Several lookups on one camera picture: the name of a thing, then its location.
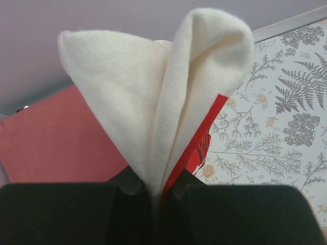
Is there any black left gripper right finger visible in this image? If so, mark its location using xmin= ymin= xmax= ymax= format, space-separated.
xmin=162 ymin=170 xmax=321 ymax=244

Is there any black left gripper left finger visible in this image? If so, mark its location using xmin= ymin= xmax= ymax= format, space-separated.
xmin=1 ymin=167 xmax=152 ymax=244

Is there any white t shirt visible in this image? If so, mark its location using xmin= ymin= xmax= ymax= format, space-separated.
xmin=57 ymin=8 xmax=254 ymax=196

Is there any folded red t shirt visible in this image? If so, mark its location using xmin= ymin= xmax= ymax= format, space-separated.
xmin=1 ymin=86 xmax=127 ymax=183

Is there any floral patterned table mat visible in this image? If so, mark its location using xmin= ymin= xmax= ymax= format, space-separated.
xmin=194 ymin=20 xmax=326 ymax=227

